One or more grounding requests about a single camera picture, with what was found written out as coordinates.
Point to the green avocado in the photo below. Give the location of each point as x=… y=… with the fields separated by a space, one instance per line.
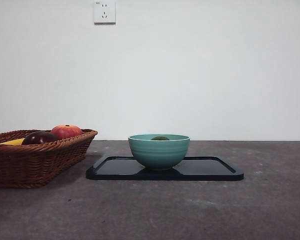
x=160 y=138

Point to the dark purple plum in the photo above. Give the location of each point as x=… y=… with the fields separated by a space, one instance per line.
x=40 y=138

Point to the red apple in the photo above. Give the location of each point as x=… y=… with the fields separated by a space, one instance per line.
x=66 y=131

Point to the brown wicker basket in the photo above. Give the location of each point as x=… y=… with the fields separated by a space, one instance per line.
x=27 y=165

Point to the dark rectangular tray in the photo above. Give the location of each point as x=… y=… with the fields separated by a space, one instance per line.
x=207 y=170

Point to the yellow banana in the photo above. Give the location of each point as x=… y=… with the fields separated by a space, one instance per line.
x=12 y=142

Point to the white wall power socket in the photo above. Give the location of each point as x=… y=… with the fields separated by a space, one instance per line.
x=104 y=12

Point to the teal ribbed bowl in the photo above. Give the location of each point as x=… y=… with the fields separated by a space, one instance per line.
x=159 y=155

